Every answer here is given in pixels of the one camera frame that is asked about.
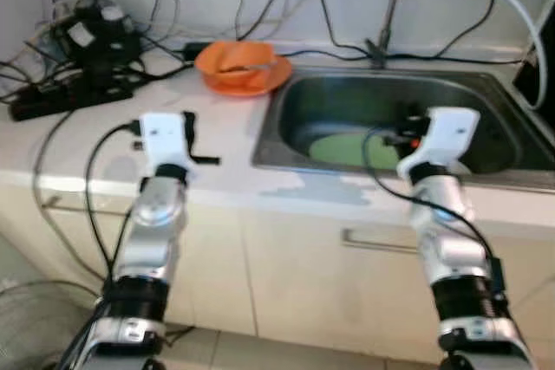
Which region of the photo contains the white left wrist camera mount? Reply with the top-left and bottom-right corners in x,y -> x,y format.
137,113 -> 197,173

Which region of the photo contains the black power strip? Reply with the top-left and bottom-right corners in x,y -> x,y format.
9,75 -> 135,121

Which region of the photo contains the metal faucet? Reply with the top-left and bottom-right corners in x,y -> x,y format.
364,0 -> 445,69

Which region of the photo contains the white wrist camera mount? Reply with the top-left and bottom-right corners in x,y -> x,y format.
397,108 -> 480,182
137,113 -> 197,173

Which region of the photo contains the black labelled charger device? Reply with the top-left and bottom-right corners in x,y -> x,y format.
52,0 -> 144,72

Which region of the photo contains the white plate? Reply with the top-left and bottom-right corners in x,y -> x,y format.
449,157 -> 474,174

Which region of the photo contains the stainless steel sink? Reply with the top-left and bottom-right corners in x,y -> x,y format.
251,69 -> 555,193

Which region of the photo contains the black power adapter brick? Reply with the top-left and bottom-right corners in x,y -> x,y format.
182,41 -> 213,63

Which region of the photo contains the white cabinet door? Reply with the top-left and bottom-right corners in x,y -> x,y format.
243,207 -> 534,367
0,175 -> 257,336

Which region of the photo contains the black power strip cable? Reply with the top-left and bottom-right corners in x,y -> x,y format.
33,108 -> 109,284

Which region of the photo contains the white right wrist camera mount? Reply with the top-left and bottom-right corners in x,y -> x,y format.
397,108 -> 480,182

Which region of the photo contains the white water hose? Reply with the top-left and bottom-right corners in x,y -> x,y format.
431,0 -> 550,113

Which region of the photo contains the orange plastic plate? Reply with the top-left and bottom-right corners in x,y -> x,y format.
204,54 -> 293,98

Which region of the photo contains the green plate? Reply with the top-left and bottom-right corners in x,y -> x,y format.
310,127 -> 408,167

